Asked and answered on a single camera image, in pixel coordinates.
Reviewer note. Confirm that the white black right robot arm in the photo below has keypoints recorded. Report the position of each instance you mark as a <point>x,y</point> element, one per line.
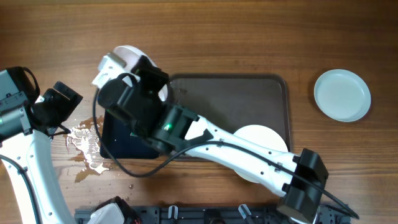
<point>298,180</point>

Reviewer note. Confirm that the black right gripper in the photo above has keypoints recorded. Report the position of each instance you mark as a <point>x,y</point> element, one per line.
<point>147,71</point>

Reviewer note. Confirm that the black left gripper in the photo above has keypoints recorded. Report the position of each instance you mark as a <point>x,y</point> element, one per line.
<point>66,105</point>

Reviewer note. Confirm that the dark brown serving tray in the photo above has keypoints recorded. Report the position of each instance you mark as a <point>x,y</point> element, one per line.
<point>232,101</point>

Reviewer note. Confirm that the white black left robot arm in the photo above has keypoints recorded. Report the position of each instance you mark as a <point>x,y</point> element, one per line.
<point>29,121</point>

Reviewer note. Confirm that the black water basin tray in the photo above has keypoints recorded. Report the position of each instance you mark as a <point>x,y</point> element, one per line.
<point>121,143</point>

